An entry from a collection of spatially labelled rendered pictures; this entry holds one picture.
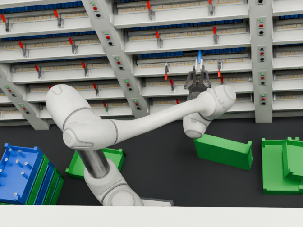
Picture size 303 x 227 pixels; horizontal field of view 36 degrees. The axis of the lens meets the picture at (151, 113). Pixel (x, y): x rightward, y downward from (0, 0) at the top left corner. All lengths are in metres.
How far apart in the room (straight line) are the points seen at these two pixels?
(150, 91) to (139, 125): 0.80
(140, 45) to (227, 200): 0.96
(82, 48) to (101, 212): 1.68
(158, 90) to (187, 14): 0.62
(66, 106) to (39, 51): 0.79
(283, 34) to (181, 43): 0.47
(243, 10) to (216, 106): 0.45
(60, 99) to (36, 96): 1.07
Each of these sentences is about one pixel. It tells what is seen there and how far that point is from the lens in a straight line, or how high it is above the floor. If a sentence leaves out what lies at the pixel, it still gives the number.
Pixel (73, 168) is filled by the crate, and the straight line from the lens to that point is 2.89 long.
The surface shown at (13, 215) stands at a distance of 0.84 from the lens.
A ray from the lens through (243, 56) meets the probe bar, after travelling 2.37.
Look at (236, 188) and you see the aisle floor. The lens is 2.63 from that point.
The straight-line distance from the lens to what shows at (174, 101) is 2.74.
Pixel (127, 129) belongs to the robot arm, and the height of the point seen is 0.94.
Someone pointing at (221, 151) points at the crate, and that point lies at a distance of 2.56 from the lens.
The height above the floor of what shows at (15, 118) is 0.15.
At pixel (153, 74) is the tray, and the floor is 0.53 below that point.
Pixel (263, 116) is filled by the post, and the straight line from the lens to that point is 2.75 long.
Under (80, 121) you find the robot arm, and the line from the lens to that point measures 1.68.
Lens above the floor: 2.41
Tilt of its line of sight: 55 degrees down
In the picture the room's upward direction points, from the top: 22 degrees counter-clockwise
